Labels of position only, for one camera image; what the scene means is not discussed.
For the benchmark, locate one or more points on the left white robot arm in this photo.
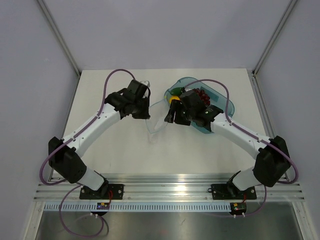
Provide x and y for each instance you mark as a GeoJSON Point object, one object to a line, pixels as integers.
{"type": "Point", "coordinates": [66, 153]}

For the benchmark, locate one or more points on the small circuit board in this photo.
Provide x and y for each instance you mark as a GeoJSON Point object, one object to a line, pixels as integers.
{"type": "Point", "coordinates": [103, 206]}
{"type": "Point", "coordinates": [238, 208]}

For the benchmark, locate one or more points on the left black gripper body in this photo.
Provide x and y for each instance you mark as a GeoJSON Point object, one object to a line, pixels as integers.
{"type": "Point", "coordinates": [141, 110]}

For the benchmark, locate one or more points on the aluminium frame post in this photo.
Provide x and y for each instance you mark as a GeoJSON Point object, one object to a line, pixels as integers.
{"type": "Point", "coordinates": [49, 18]}
{"type": "Point", "coordinates": [275, 35]}

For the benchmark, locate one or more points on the aluminium mounting rail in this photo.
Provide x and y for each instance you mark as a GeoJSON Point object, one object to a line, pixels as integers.
{"type": "Point", "coordinates": [169, 188]}

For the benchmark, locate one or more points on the left small circuit board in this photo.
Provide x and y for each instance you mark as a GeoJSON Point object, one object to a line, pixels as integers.
{"type": "Point", "coordinates": [103, 206]}

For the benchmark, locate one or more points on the red grape bunch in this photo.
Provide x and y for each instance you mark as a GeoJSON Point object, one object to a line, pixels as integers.
{"type": "Point", "coordinates": [203, 95]}

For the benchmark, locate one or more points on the right small circuit board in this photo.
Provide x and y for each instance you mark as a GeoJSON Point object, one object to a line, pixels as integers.
{"type": "Point", "coordinates": [238, 208]}

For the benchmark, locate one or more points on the clear zip top bag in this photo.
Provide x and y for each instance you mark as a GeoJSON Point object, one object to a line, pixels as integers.
{"type": "Point", "coordinates": [158, 112]}

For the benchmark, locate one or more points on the teal plastic tray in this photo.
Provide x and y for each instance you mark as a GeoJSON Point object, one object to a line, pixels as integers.
{"type": "Point", "coordinates": [216, 98]}

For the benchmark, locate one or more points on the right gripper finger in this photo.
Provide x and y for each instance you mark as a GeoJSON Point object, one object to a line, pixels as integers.
{"type": "Point", "coordinates": [169, 118]}
{"type": "Point", "coordinates": [180, 118]}

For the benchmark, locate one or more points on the yellow lemon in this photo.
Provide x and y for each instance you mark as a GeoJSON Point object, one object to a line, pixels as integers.
{"type": "Point", "coordinates": [173, 98]}

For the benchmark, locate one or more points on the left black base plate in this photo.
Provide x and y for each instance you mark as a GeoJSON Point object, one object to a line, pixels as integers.
{"type": "Point", "coordinates": [105, 192]}

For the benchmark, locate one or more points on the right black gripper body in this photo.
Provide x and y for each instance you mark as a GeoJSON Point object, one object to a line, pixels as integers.
{"type": "Point", "coordinates": [190, 114]}

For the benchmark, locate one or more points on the green cucumber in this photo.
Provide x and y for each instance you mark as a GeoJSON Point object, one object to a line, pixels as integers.
{"type": "Point", "coordinates": [177, 91]}

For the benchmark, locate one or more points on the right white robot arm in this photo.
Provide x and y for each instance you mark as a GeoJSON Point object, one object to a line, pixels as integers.
{"type": "Point", "coordinates": [271, 155]}

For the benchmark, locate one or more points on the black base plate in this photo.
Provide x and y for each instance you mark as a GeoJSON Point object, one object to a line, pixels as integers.
{"type": "Point", "coordinates": [220, 191]}
{"type": "Point", "coordinates": [105, 192]}

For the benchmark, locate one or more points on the white slotted cable duct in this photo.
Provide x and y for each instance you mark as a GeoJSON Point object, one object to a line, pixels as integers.
{"type": "Point", "coordinates": [152, 207]}

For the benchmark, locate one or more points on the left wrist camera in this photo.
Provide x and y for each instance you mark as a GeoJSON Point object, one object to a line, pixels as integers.
{"type": "Point", "coordinates": [146, 83]}

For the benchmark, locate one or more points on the right aluminium frame post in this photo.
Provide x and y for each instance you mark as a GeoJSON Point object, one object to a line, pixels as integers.
{"type": "Point", "coordinates": [275, 35]}

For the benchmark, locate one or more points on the left aluminium frame post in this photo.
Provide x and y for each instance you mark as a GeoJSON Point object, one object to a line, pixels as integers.
{"type": "Point", "coordinates": [49, 18]}

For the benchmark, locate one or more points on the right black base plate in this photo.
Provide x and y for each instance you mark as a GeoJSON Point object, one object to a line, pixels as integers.
{"type": "Point", "coordinates": [220, 191]}

